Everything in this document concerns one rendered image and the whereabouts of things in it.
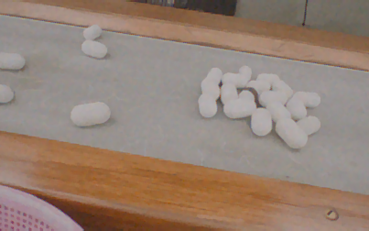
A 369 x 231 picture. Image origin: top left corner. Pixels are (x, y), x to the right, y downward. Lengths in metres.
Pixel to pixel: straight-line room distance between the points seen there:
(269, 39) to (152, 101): 0.26
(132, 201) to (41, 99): 0.19
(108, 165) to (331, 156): 0.22
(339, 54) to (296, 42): 0.07
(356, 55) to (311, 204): 0.37
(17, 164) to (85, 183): 0.05
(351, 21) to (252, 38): 2.12
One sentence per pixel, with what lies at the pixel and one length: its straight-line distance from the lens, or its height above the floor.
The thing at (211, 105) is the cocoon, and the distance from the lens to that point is 0.32.
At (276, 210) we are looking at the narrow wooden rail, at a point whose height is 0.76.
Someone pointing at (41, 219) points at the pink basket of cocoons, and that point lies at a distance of 0.21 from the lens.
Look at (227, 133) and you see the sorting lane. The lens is 0.31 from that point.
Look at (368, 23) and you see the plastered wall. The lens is 2.66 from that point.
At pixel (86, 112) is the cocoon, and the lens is 0.29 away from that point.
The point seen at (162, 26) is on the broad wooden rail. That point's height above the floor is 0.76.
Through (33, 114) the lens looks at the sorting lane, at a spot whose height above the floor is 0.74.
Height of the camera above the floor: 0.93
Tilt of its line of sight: 35 degrees down
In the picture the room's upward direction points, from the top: 7 degrees clockwise
